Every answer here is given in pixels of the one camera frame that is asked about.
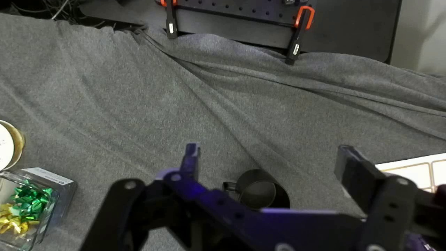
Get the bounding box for white ribbon spool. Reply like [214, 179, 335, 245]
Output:
[0, 119, 25, 171]

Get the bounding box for orange black clamp right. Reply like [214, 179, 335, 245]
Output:
[285, 4, 314, 65]

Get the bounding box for clear box of bows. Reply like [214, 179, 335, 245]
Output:
[0, 167, 78, 251]

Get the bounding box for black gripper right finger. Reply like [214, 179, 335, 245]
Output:
[334, 145, 384, 202]

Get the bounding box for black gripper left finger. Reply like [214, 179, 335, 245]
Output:
[179, 143, 200, 181]

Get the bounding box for grey tablecloth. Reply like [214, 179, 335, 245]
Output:
[0, 13, 446, 251]

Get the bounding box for white label sheets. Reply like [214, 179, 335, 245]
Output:
[376, 153, 446, 192]

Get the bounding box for orange black clamp left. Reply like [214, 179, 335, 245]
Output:
[160, 0, 178, 39]

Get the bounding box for orange black clamp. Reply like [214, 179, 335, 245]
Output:
[160, 0, 178, 39]
[285, 4, 314, 65]

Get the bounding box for black cup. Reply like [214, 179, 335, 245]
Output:
[221, 168, 275, 210]

